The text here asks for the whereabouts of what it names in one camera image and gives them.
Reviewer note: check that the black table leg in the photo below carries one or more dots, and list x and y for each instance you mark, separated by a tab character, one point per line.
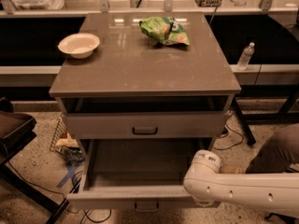
250	138

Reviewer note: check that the grey drawer cabinet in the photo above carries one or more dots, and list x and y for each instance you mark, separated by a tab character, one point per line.
130	73

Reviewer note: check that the person leg brown trousers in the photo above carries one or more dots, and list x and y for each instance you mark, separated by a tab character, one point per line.
278	153

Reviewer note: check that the white paper bowl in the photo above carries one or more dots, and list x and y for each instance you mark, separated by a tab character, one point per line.
79	46

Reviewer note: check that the dark chair seat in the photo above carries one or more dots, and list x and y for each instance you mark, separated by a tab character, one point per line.
16	130

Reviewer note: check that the green chip bag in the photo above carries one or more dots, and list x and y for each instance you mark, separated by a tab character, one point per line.
165	30

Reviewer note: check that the wire basket with items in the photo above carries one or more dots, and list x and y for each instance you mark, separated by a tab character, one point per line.
64	145

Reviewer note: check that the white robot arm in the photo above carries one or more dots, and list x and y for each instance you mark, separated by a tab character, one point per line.
273	193

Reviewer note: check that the clear plastic water bottle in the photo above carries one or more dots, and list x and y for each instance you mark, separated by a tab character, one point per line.
245	57

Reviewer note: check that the tan sneaker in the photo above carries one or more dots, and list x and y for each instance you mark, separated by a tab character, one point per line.
232	170

